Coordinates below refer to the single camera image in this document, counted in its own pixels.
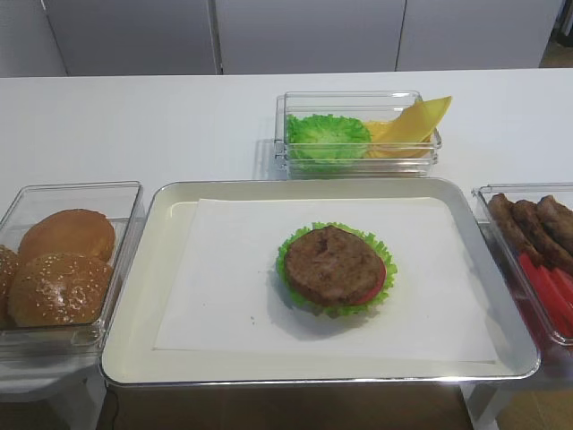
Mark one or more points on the red tomato slice middle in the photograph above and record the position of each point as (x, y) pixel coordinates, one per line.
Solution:
(562, 303)

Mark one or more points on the yellow cheese slice upright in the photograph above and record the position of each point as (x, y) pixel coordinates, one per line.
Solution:
(416, 124)

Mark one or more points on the white parchment paper sheet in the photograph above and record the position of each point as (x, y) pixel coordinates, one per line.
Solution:
(227, 295)

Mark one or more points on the clear container patties and tomato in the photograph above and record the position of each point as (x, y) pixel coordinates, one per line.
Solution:
(519, 286)

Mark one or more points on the brown patty left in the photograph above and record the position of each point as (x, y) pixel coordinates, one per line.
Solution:
(500, 208)

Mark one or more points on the sesame bun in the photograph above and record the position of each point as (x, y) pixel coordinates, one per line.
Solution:
(9, 266)
(58, 289)

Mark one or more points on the sesame bun in container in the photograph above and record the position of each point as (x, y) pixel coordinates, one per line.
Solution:
(58, 289)

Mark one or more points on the clear container lettuce and cheese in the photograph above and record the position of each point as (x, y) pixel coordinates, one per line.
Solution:
(366, 106)

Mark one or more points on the green lettuce in container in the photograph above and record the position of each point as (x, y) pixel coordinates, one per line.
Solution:
(326, 138)

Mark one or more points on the plain brown bun bottom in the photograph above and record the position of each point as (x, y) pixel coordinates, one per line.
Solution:
(76, 231)

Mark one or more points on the green lettuce leaf under patty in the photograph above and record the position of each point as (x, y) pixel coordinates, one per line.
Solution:
(335, 312)

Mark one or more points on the clear container with buns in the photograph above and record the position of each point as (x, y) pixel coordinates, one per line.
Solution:
(121, 204)

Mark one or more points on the brown burger patty on tray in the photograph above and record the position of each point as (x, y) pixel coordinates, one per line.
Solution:
(331, 267)

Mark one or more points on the sesame bun top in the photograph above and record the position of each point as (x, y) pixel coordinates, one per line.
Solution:
(9, 266)

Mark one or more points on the red tomato slice under patty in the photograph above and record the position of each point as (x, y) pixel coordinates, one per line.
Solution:
(372, 293)

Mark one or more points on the yellow cheese slice flat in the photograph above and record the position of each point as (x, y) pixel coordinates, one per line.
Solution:
(383, 140)

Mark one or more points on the silver metal baking tray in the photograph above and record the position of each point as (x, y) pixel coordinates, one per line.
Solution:
(130, 355)

